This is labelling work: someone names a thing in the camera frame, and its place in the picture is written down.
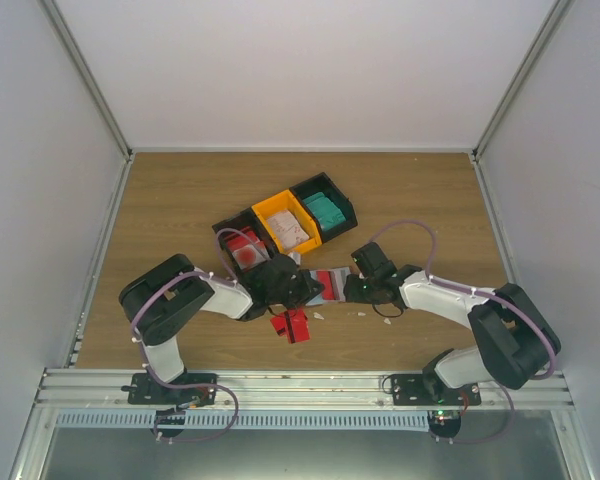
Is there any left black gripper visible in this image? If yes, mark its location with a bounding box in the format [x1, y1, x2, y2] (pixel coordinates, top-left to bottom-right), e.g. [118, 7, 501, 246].
[269, 270, 325, 311]

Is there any red black-striped card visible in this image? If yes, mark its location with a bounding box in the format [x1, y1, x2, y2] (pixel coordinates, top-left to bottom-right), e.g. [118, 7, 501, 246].
[270, 311, 295, 343]
[284, 309, 310, 344]

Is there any brown leather card holder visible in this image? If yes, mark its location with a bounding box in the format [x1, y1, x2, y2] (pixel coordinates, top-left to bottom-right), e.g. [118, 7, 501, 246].
[302, 267, 351, 307]

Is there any thin red white card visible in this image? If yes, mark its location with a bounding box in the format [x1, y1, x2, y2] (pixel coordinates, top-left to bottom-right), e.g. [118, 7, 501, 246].
[315, 270, 336, 302]

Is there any black card bin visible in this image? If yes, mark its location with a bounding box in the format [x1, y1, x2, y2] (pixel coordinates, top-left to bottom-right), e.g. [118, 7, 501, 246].
[290, 172, 358, 243]
[212, 208, 278, 276]

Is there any yellow card bin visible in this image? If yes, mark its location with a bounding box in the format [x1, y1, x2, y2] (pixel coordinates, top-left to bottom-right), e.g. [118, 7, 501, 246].
[252, 189, 322, 254]

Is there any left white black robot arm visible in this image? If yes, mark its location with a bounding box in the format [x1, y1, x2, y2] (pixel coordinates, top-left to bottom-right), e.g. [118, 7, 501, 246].
[119, 254, 325, 404]

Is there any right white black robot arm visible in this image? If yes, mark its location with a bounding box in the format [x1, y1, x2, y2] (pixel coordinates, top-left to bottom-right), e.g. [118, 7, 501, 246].
[344, 242, 561, 405]

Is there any red white card stack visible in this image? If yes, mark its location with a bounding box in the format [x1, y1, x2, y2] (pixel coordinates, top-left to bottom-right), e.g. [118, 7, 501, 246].
[226, 228, 270, 271]

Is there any white pink card stack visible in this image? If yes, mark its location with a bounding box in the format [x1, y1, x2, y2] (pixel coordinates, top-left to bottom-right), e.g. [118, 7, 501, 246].
[266, 210, 310, 251]

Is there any teal card stack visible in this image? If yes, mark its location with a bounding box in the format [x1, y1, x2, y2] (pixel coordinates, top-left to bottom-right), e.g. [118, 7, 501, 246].
[304, 192, 346, 231]

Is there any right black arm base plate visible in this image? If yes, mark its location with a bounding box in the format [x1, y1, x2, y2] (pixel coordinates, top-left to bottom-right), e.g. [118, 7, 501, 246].
[380, 373, 482, 408]

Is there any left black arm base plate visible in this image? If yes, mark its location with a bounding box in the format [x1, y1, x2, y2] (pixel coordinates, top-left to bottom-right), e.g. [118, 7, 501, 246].
[121, 372, 218, 406]

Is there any grey slotted cable duct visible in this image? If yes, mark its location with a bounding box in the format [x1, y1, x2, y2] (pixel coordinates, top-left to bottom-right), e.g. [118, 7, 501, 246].
[56, 409, 429, 432]

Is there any aluminium mounting rail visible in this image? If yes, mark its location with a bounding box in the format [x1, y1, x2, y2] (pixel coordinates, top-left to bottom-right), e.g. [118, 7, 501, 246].
[34, 369, 574, 411]

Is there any left aluminium frame post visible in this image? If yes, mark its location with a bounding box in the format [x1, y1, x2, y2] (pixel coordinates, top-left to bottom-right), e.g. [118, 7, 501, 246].
[38, 0, 133, 163]

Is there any aluminium frame post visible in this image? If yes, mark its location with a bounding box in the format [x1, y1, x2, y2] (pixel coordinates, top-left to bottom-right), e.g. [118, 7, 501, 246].
[471, 0, 573, 163]
[38, 0, 133, 163]

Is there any right aluminium frame post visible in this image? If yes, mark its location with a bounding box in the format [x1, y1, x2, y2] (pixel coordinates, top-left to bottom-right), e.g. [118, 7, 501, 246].
[471, 0, 573, 163]

